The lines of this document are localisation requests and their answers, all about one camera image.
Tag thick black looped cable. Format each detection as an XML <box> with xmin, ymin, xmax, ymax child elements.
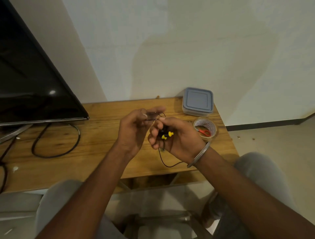
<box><xmin>31</xmin><ymin>122</ymin><xmax>81</xmax><ymax>159</ymax></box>

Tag person's left forearm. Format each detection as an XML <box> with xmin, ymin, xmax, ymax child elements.
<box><xmin>35</xmin><ymin>145</ymin><xmax>136</xmax><ymax>239</ymax></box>

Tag person's left hand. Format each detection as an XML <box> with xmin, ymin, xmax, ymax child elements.
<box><xmin>117</xmin><ymin>106</ymin><xmax>167</xmax><ymax>158</ymax></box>

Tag silver television stand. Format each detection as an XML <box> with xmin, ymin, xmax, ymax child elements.
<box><xmin>0</xmin><ymin>124</ymin><xmax>32</xmax><ymax>144</ymax></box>

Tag person's left leg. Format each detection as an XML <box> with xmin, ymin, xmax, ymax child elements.
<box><xmin>35</xmin><ymin>180</ymin><xmax>126</xmax><ymax>239</ymax></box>

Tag silver bracelet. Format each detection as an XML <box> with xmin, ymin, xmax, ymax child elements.
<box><xmin>187</xmin><ymin>141</ymin><xmax>212</xmax><ymax>168</ymax></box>

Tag person's right hand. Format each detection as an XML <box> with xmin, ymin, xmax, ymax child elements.
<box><xmin>147</xmin><ymin>117</ymin><xmax>207</xmax><ymax>164</ymax></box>

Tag orange scissors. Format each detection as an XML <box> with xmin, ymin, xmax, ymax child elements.
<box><xmin>196</xmin><ymin>127</ymin><xmax>212</xmax><ymax>138</ymax></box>

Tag brown packing tape roll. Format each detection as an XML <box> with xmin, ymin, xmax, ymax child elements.
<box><xmin>193</xmin><ymin>117</ymin><xmax>219</xmax><ymax>143</ymax></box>

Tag person's right forearm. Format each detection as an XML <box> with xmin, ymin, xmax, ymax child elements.
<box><xmin>194</xmin><ymin>147</ymin><xmax>315</xmax><ymax>239</ymax></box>

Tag black earphones yellow tips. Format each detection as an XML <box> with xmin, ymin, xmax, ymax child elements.
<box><xmin>145</xmin><ymin>112</ymin><xmax>185</xmax><ymax>168</ymax></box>

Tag grey lidded plastic container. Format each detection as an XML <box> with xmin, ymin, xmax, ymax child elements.
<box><xmin>182</xmin><ymin>87</ymin><xmax>214</xmax><ymax>117</ymax></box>

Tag person's right leg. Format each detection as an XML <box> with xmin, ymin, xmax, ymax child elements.
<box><xmin>209</xmin><ymin>152</ymin><xmax>298</xmax><ymax>239</ymax></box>

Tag person's leg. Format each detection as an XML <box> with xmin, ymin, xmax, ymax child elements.
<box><xmin>35</xmin><ymin>180</ymin><xmax>126</xmax><ymax>239</ymax></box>
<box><xmin>209</xmin><ymin>152</ymin><xmax>298</xmax><ymax>239</ymax></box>

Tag black television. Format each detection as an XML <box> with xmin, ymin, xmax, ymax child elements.
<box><xmin>0</xmin><ymin>0</ymin><xmax>90</xmax><ymax>126</ymax></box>

